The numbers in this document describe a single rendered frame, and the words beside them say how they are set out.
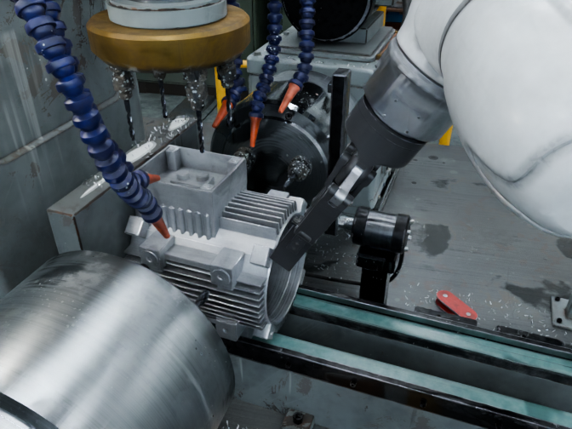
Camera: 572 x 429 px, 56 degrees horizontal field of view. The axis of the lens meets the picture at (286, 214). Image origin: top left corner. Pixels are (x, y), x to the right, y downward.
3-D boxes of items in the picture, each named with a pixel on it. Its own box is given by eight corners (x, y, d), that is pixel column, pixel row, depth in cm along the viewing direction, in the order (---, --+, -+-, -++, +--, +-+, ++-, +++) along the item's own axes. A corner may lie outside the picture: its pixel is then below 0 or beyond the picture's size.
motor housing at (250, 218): (134, 328, 77) (111, 216, 66) (198, 253, 92) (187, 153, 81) (262, 367, 71) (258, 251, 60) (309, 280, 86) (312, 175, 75)
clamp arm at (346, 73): (320, 233, 84) (327, 72, 70) (325, 224, 86) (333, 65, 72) (341, 238, 82) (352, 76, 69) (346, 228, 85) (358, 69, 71)
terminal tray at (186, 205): (134, 224, 72) (126, 177, 68) (175, 187, 80) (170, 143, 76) (214, 243, 68) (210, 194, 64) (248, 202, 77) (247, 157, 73)
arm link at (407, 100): (385, 48, 43) (345, 104, 47) (476, 114, 43) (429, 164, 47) (404, 22, 50) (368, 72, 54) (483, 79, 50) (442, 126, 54)
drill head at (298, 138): (192, 242, 95) (176, 109, 82) (276, 147, 128) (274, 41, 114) (327, 272, 88) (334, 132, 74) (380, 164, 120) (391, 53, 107)
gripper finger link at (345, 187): (383, 154, 52) (372, 178, 48) (353, 190, 55) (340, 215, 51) (363, 140, 52) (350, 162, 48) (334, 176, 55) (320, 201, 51)
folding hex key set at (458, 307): (479, 323, 94) (482, 316, 93) (466, 330, 93) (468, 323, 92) (443, 295, 101) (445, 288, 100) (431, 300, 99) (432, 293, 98)
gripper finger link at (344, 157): (379, 170, 54) (376, 176, 52) (321, 240, 60) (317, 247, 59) (346, 147, 54) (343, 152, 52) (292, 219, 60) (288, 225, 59)
